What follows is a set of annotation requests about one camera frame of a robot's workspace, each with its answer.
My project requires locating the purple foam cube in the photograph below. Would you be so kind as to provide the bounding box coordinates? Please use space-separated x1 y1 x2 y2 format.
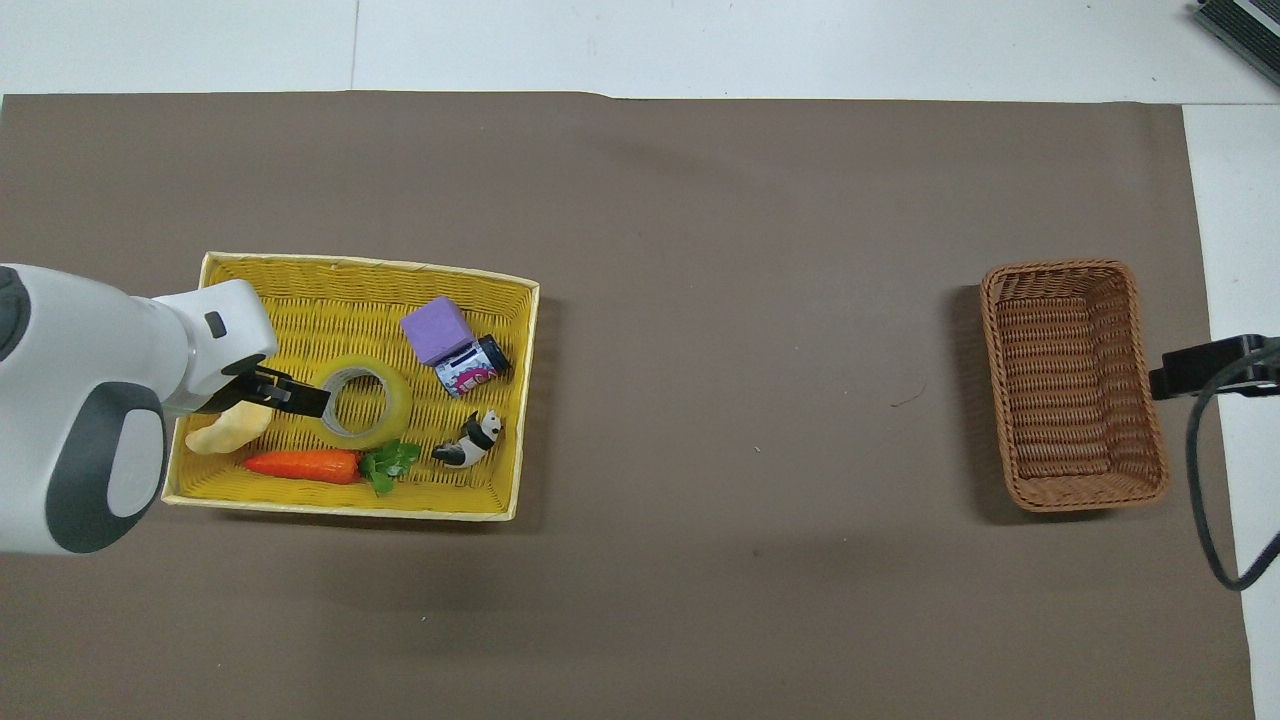
400 295 475 368

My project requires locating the yellow woven basket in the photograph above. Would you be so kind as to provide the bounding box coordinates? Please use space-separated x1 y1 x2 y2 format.
162 251 542 523

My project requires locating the pale yellow toy bread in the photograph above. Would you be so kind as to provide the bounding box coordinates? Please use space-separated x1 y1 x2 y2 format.
184 399 275 457

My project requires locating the orange toy carrot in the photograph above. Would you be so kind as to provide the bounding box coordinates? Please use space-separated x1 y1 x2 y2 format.
242 439 423 498

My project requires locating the panda figurine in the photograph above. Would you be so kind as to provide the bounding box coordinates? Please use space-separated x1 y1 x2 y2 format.
430 408 505 470

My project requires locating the dark grey ribbed device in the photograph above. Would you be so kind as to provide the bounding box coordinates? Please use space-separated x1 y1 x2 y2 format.
1193 0 1280 61

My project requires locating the small can with pink print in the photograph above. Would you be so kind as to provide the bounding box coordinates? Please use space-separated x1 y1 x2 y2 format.
434 334 514 400

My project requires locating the black cable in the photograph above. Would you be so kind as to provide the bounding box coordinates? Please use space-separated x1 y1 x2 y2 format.
1185 340 1280 593

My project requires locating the clear tape roll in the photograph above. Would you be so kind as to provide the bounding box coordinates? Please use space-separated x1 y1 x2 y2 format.
316 354 414 452

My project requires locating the brown wicker basket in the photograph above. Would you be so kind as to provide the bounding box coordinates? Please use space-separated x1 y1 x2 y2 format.
979 259 1172 514

